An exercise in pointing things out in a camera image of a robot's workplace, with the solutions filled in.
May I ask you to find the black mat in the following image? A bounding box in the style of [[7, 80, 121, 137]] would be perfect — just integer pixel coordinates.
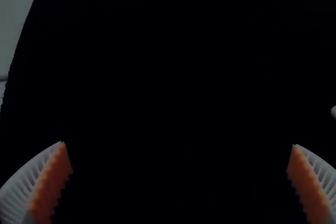
[[0, 0, 336, 224]]

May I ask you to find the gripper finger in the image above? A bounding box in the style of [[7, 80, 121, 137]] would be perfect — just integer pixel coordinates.
[[0, 141, 74, 224], [286, 143, 336, 224]]

